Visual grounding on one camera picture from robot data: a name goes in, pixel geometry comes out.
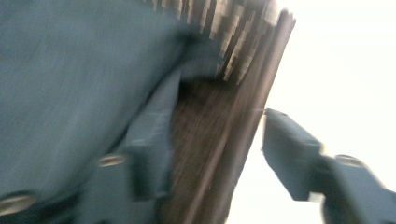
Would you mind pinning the brown wicker basket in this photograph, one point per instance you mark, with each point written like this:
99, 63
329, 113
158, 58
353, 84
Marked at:
218, 109

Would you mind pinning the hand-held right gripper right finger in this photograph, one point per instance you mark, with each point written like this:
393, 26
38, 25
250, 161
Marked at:
292, 152

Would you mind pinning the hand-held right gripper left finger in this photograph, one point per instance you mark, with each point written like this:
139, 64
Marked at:
155, 133

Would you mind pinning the dark garment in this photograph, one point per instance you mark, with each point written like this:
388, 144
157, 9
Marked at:
71, 87

